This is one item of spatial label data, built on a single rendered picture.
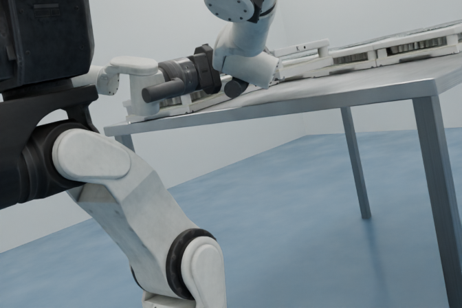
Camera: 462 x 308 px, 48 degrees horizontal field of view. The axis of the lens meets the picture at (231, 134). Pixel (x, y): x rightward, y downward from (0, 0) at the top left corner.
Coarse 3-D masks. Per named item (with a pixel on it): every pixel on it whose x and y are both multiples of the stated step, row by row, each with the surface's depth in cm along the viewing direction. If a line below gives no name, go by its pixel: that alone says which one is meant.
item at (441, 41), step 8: (448, 24) 149; (456, 24) 153; (408, 32) 155; (416, 32) 153; (424, 32) 151; (432, 40) 150; (440, 40) 148; (392, 48) 159; (400, 48) 157; (408, 48) 157; (416, 48) 154; (424, 48) 152
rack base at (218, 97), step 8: (216, 96) 157; (224, 96) 161; (192, 104) 147; (200, 104) 150; (208, 104) 154; (160, 112) 151; (168, 112) 150; (176, 112) 148; (184, 112) 147; (128, 120) 159; (136, 120) 157; (144, 120) 155
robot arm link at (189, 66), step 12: (204, 48) 128; (180, 60) 123; (192, 60) 126; (204, 60) 127; (192, 72) 123; (204, 72) 127; (216, 72) 129; (192, 84) 123; (204, 84) 127; (216, 84) 129
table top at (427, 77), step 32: (416, 64) 138; (448, 64) 118; (256, 96) 152; (288, 96) 129; (320, 96) 115; (352, 96) 110; (384, 96) 105; (416, 96) 101; (128, 128) 164; (160, 128) 153
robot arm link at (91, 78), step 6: (90, 66) 121; (96, 66) 121; (90, 72) 119; (96, 72) 119; (72, 78) 120; (78, 78) 119; (84, 78) 119; (90, 78) 119; (96, 78) 118; (78, 84) 120; (84, 84) 120; (90, 84) 119; (96, 84) 119
